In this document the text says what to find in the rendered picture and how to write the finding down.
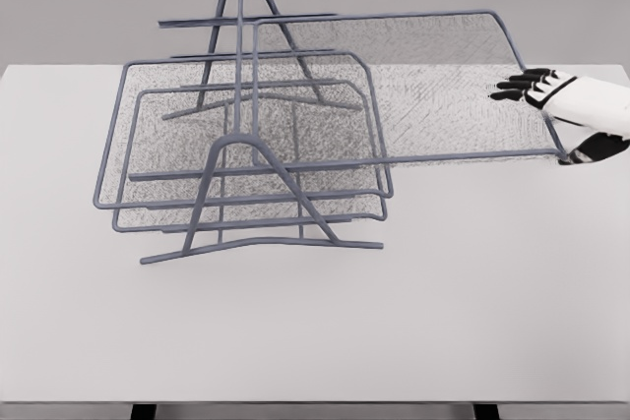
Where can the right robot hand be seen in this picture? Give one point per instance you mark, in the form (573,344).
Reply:
(581,100)

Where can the grey mesh tray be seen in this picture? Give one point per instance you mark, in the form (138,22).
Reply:
(443,95)
(118,144)
(157,216)

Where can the grey mesh tray, smallest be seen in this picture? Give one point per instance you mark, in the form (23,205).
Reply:
(157,216)

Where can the grey mesh tray, mid-sized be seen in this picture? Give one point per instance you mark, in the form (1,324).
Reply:
(118,144)

